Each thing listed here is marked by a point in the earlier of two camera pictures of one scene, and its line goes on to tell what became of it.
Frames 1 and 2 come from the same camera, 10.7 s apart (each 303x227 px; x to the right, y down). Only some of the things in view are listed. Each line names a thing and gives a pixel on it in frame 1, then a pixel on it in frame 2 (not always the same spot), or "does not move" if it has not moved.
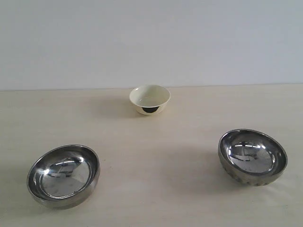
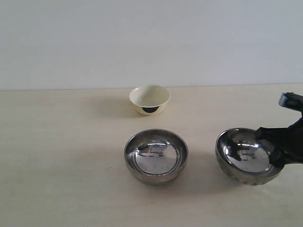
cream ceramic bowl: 149,100 does not move
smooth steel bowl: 61,176 -> 155,156
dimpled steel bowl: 252,157 does not move
